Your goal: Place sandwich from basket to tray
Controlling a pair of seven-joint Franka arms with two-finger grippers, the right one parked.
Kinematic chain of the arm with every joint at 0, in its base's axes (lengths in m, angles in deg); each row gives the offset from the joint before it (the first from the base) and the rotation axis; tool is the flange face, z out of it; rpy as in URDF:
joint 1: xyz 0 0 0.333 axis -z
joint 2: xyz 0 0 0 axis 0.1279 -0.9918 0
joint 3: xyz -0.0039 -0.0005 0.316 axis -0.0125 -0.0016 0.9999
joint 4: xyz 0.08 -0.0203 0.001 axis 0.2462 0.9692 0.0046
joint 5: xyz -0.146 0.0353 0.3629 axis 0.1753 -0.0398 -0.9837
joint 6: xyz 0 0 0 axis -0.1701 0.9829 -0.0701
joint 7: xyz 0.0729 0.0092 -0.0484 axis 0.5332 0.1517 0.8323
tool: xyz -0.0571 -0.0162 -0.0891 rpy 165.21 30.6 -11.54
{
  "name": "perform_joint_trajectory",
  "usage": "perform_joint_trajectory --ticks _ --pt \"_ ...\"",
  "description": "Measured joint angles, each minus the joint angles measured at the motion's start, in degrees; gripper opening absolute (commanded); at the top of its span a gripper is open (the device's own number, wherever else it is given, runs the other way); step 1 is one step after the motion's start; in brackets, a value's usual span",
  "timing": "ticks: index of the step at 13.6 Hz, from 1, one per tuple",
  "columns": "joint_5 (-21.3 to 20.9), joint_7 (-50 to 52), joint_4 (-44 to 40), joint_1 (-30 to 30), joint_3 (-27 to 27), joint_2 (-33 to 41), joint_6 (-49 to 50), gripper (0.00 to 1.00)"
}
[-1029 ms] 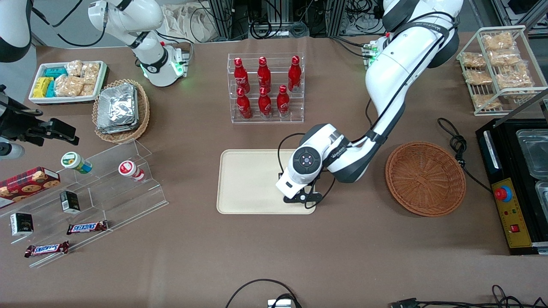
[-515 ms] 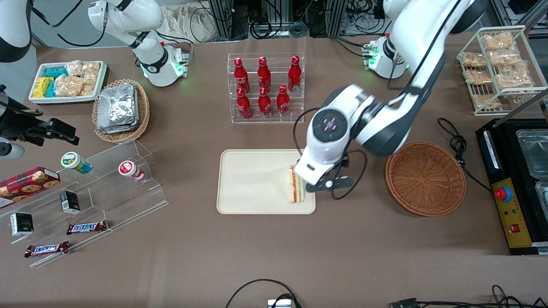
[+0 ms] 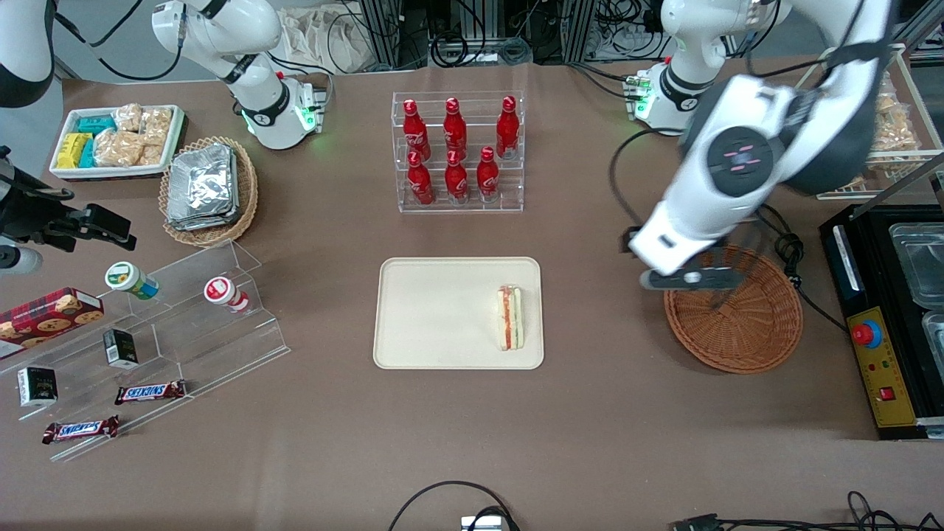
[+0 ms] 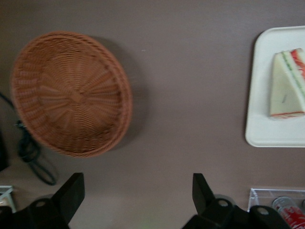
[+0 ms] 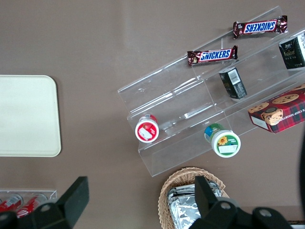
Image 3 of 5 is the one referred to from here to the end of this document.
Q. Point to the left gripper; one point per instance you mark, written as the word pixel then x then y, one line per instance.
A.
pixel 626 238

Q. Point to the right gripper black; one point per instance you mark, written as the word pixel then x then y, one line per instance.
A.
pixel 31 214

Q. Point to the triangle sandwich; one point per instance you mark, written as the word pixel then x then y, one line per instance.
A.
pixel 509 317

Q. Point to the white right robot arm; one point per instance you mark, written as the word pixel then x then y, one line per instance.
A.
pixel 251 29

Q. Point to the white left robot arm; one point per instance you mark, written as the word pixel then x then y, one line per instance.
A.
pixel 745 110

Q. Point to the brown wicker basket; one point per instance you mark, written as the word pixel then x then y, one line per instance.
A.
pixel 752 332

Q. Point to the light wicker basket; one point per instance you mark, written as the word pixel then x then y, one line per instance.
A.
pixel 247 192

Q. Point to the cream plastic tray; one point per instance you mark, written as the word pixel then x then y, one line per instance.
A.
pixel 442 317

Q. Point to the white snack bin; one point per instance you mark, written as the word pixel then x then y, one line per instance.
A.
pixel 59 171

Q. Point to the green sunflower lidded cup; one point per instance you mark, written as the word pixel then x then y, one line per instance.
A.
pixel 125 276

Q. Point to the teal snack packet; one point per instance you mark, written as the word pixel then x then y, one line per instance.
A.
pixel 96 124
pixel 88 153

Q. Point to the yellow snack packet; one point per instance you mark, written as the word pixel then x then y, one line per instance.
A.
pixel 74 151

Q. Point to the clear rice cracker bag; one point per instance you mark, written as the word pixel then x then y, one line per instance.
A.
pixel 151 155
pixel 156 125
pixel 118 149
pixel 127 118

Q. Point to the red tartan cookie box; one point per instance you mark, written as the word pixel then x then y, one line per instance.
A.
pixel 48 313

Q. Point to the small black carton box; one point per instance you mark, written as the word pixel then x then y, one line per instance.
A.
pixel 120 348
pixel 37 386

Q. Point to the red lidded yogurt cup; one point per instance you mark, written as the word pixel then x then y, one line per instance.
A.
pixel 221 291

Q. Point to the clear acrylic stepped shelf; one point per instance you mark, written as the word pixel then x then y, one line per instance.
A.
pixel 192 346

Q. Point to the Snickers chocolate bar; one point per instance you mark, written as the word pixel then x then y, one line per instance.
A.
pixel 81 429
pixel 150 391

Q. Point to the black machine with yellow panel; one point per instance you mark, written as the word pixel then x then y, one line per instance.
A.
pixel 885 383

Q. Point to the clear plastic container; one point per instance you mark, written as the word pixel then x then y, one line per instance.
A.
pixel 935 339
pixel 918 258

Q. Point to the clear snack bag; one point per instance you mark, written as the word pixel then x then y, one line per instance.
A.
pixel 894 122

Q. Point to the red cola bottle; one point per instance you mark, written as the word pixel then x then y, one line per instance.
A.
pixel 507 129
pixel 454 127
pixel 456 181
pixel 487 177
pixel 420 183
pixel 414 129

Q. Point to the clear acrylic bottle rack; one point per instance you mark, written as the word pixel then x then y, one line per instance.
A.
pixel 457 208

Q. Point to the beige cloth bag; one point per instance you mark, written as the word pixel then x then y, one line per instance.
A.
pixel 324 40

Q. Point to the small white device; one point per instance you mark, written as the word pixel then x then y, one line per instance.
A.
pixel 483 523

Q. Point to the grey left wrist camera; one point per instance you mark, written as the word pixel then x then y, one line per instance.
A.
pixel 682 279

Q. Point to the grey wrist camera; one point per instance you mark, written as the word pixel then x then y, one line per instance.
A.
pixel 18 261
pixel 682 279

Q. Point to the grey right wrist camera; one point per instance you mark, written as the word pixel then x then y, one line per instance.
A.
pixel 18 261

